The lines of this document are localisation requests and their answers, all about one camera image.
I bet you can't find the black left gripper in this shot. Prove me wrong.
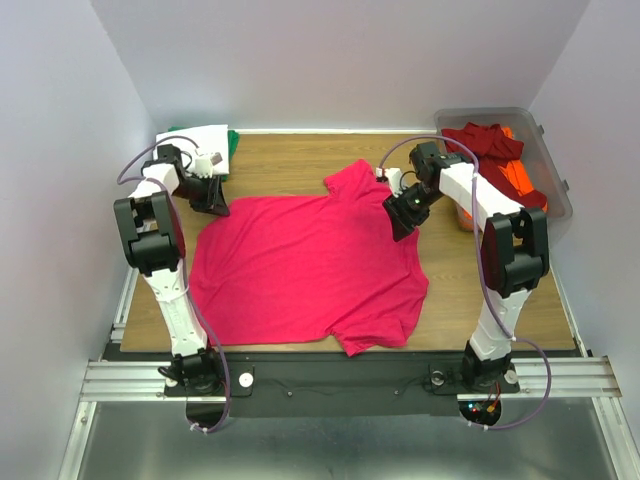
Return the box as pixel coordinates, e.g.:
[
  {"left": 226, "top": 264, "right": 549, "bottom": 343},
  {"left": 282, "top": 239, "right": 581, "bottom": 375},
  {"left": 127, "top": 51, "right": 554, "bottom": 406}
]
[{"left": 171, "top": 173, "right": 230, "bottom": 216}]

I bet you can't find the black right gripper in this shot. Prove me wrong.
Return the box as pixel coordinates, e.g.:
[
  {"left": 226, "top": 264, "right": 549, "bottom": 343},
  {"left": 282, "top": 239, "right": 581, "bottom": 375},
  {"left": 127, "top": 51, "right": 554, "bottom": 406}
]
[{"left": 382, "top": 182, "right": 444, "bottom": 242}]

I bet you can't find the pink t shirt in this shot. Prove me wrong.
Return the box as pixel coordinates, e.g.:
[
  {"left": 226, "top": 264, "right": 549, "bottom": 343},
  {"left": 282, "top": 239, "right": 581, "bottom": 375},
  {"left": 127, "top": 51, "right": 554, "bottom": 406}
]
[{"left": 189, "top": 160, "right": 429, "bottom": 356}]

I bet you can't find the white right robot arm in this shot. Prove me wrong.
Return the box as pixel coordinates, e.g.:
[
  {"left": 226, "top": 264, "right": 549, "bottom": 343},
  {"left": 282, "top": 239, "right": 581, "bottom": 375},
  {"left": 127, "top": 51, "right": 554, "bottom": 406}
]
[{"left": 375, "top": 135, "right": 550, "bottom": 390}]

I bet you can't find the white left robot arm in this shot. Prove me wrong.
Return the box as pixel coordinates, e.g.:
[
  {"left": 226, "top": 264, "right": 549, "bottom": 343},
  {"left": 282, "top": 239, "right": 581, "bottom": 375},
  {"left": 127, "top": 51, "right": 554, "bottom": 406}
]
[{"left": 113, "top": 135, "right": 231, "bottom": 396}]

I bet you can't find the folded white t shirt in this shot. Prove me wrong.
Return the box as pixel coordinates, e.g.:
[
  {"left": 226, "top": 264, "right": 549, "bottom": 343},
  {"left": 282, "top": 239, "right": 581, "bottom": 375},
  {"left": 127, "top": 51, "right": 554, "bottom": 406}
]
[{"left": 155, "top": 124, "right": 230, "bottom": 178}]

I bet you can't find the folded green t shirt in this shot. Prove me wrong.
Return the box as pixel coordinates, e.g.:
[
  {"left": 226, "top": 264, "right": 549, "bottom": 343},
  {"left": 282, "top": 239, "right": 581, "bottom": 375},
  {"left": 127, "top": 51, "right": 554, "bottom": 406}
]
[{"left": 156, "top": 125, "right": 240, "bottom": 182}]

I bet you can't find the dark red t shirt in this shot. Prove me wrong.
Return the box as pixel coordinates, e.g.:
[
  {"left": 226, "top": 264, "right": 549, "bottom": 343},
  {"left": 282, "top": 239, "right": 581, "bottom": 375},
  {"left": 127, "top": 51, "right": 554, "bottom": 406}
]
[{"left": 441, "top": 122, "right": 534, "bottom": 207}]

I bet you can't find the orange t shirt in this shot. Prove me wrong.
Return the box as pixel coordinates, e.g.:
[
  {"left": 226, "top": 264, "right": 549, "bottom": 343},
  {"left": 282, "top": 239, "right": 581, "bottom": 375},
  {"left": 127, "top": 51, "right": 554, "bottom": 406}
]
[{"left": 456, "top": 126, "right": 548, "bottom": 231}]

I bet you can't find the clear plastic storage bin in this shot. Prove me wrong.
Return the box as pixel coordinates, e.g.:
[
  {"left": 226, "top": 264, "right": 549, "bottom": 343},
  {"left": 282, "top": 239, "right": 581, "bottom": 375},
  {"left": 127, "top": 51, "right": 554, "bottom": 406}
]
[{"left": 434, "top": 107, "right": 573, "bottom": 247}]

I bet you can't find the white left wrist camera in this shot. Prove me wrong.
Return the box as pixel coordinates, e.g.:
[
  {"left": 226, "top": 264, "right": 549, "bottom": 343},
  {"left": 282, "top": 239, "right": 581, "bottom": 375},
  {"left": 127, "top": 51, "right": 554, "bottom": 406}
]
[{"left": 191, "top": 152, "right": 229, "bottom": 178}]

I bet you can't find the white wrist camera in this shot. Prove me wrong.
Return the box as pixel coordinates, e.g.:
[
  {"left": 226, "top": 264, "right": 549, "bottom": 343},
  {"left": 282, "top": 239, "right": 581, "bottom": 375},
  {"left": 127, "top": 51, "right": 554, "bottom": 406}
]
[
  {"left": 191, "top": 152, "right": 229, "bottom": 178},
  {"left": 374, "top": 167, "right": 404, "bottom": 197}
]

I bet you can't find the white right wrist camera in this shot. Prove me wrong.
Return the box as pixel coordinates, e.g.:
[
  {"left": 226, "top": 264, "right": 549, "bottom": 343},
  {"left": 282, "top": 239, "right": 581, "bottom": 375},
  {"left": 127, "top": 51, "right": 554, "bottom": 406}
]
[{"left": 374, "top": 167, "right": 404, "bottom": 197}]

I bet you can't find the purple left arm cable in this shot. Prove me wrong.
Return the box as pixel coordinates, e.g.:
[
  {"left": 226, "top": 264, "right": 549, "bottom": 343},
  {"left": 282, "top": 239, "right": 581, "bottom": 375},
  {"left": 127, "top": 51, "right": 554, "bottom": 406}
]
[{"left": 117, "top": 135, "right": 234, "bottom": 435}]

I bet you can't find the aluminium mounting rail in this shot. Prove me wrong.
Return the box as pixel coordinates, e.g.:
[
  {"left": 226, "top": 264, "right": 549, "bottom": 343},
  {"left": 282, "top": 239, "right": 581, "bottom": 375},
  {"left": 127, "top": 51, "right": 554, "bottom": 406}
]
[{"left": 80, "top": 357, "right": 621, "bottom": 403}]

